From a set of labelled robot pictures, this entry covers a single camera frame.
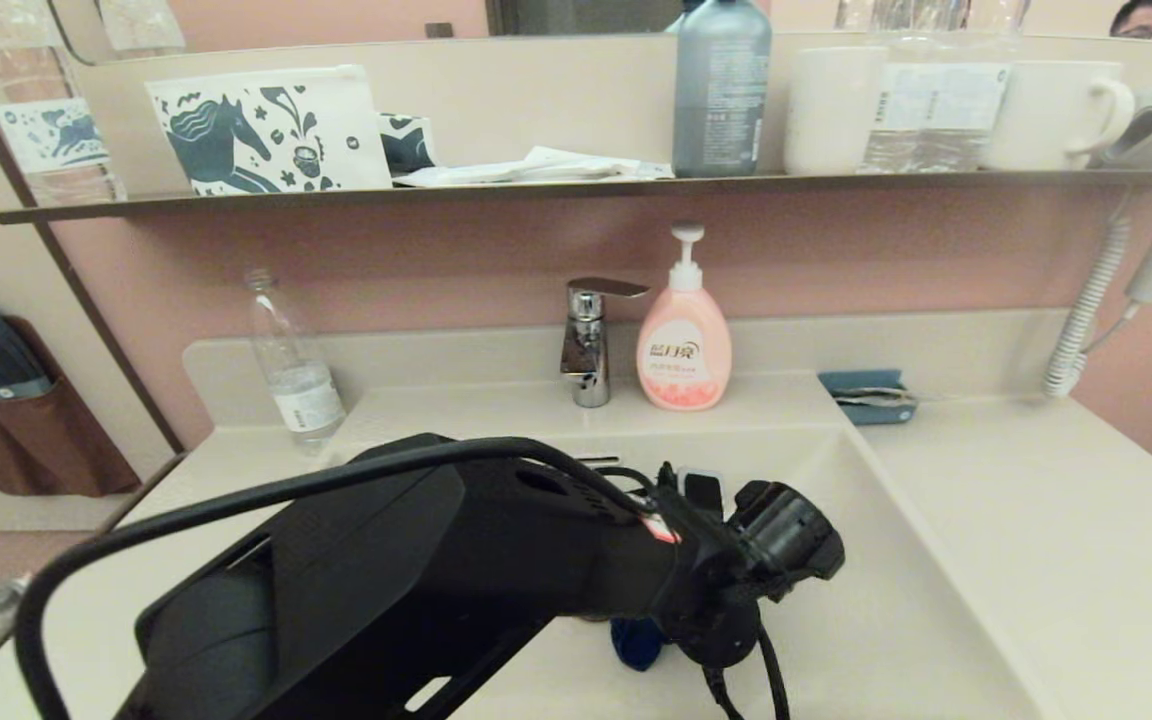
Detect dark blue cloth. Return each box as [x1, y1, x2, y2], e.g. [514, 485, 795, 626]
[609, 615, 667, 673]

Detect chrome sink faucet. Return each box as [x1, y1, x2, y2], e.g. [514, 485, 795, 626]
[560, 277, 649, 409]

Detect small clear plastic water bottle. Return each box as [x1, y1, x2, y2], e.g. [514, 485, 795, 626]
[244, 268, 347, 446]

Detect beige wash basin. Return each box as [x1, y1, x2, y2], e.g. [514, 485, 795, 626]
[151, 380, 1052, 720]

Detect blue small package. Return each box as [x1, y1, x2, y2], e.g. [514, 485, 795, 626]
[818, 370, 919, 428]

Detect silver wrapped amenity packet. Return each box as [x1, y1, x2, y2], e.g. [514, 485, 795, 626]
[833, 388, 922, 411]

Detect pink pump soap bottle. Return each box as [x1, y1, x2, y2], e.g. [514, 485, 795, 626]
[636, 222, 733, 412]

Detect white paper packets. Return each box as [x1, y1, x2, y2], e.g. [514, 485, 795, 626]
[394, 145, 677, 188]

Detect grey plastic bottle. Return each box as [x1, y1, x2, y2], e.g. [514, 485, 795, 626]
[671, 0, 773, 180]

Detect clear water bottle white label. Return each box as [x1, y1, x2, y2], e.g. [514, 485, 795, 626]
[858, 0, 1032, 175]

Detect small blue print pouch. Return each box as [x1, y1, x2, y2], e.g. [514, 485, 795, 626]
[378, 112, 439, 177]

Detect large horse print pouch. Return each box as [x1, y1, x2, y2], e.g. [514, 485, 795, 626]
[144, 64, 394, 196]

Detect clear bottle with grey cap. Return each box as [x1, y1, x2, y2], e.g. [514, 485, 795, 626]
[0, 585, 29, 651]

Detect person's head with dark hair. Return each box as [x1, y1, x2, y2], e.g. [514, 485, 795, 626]
[1108, 0, 1152, 43]

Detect braided black left arm cable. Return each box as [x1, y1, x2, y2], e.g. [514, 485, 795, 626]
[701, 620, 793, 720]

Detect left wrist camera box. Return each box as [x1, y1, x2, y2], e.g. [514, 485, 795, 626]
[681, 468, 727, 523]

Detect dark metal wall shelf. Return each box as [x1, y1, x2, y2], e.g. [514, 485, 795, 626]
[0, 170, 1152, 223]

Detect white coiled dryer cord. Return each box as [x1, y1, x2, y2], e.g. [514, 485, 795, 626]
[1041, 215, 1137, 401]

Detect white cup without handle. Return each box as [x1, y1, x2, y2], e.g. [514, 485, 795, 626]
[782, 46, 888, 177]

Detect white ribbed mug with handle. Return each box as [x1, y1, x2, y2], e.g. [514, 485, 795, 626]
[979, 60, 1135, 172]

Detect smooth black left arm cable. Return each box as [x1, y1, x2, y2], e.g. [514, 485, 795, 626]
[14, 437, 659, 720]

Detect wall mirror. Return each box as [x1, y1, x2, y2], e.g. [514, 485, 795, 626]
[51, 0, 1152, 66]

